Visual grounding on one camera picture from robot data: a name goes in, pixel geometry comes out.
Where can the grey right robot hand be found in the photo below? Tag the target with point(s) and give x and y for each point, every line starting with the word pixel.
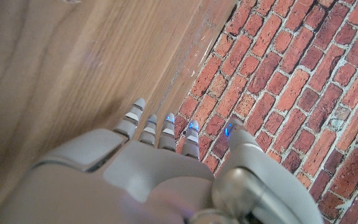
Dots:
pixel 141 174

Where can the clear cellophane sheet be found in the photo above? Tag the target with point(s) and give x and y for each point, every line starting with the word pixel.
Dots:
pixel 202 59

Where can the red brick printed backdrop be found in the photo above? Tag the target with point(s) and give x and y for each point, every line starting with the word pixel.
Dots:
pixel 291 77

